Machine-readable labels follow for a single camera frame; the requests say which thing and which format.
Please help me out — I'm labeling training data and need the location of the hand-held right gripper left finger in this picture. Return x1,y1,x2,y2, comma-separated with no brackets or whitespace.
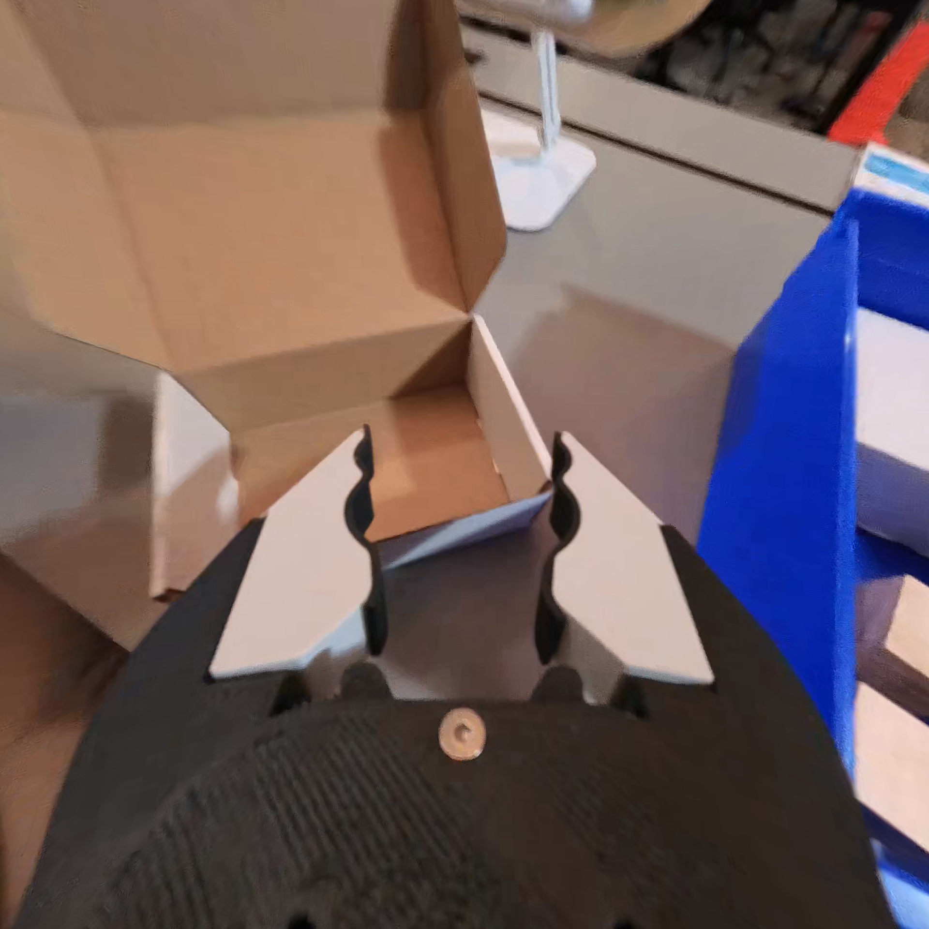
209,424,390,679

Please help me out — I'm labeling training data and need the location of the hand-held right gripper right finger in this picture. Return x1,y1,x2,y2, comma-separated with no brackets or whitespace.
533,432,717,704

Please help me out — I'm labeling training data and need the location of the blue plastic bin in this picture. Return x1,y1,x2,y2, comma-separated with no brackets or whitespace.
697,187,929,929

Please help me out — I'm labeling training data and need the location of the brown cardboard mailer box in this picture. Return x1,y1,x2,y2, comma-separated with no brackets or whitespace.
0,0,556,605

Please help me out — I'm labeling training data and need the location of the white cardboard mailer box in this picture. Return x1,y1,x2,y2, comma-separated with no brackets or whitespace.
855,573,929,854
855,308,929,556

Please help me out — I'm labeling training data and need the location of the white document stand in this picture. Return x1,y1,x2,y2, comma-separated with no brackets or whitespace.
457,0,716,235

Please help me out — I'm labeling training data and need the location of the blue white paper sheet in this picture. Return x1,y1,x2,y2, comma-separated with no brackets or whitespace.
853,141,929,198

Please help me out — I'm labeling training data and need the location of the red plastic object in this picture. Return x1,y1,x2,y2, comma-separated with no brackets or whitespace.
827,20,929,146

